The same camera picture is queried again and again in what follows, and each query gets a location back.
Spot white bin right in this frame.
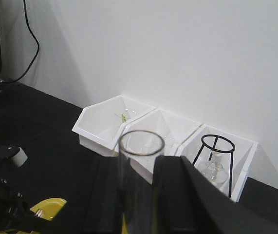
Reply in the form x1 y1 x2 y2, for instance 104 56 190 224
175 124 258 202

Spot tall clear test tube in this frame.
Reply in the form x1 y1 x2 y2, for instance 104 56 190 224
118 130 165 234

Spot white bin left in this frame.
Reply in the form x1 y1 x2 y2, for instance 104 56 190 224
72 95 156 156

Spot white bin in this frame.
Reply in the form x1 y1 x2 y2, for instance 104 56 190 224
123 109 201 184
72 95 156 156
175 124 258 202

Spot green-tipped glass item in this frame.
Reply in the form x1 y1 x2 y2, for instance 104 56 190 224
114 108 137 123

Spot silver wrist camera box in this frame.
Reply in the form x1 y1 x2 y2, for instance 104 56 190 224
0 145 28 167

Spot yellow plastic tray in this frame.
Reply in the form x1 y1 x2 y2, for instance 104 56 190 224
30 197 67 221

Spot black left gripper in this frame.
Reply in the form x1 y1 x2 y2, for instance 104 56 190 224
0 151 47 234

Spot white bin middle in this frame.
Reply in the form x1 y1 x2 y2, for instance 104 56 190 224
123 109 201 184

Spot black cable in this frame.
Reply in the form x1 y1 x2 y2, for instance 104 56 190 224
0 0 41 85

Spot clear glass flask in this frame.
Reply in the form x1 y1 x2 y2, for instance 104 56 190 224
197 151 228 188

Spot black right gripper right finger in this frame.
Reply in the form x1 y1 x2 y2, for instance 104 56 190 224
152 156 278 234

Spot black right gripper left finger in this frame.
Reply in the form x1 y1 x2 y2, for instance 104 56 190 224
82 157 123 234

